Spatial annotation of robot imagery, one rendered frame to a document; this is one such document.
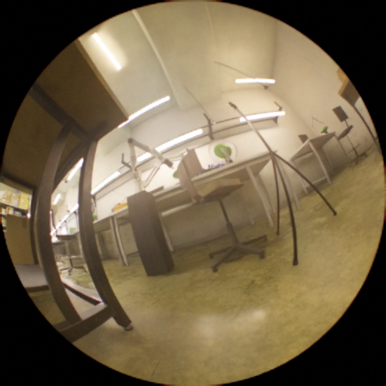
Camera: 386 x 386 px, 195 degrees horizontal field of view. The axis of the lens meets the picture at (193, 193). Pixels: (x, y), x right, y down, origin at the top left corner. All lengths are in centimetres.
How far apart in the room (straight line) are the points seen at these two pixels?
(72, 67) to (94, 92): 18
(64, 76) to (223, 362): 99
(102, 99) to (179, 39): 297
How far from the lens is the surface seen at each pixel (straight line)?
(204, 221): 224
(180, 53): 342
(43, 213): 43
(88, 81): 60
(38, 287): 48
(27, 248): 140
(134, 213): 119
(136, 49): 388
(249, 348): 41
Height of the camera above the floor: 38
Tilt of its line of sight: 16 degrees up
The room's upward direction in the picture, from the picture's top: 19 degrees counter-clockwise
